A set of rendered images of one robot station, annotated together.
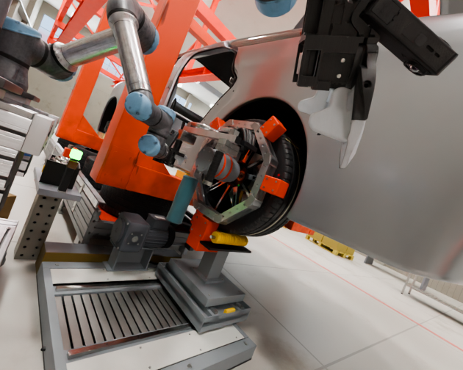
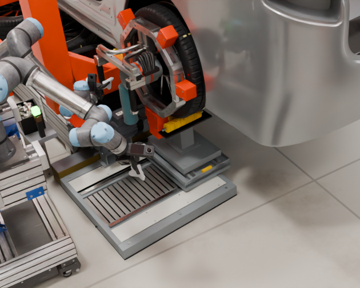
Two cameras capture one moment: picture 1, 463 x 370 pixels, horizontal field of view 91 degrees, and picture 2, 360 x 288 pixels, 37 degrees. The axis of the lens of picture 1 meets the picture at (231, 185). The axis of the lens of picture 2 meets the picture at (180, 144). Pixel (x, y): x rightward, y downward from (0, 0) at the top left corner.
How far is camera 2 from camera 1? 218 cm
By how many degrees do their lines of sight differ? 38
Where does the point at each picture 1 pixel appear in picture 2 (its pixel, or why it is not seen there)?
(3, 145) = (38, 172)
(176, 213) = (130, 118)
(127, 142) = (59, 74)
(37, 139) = (45, 163)
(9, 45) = not seen: outside the picture
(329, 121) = (133, 173)
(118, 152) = not seen: hidden behind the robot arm
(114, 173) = not seen: hidden behind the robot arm
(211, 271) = (183, 143)
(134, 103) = (65, 112)
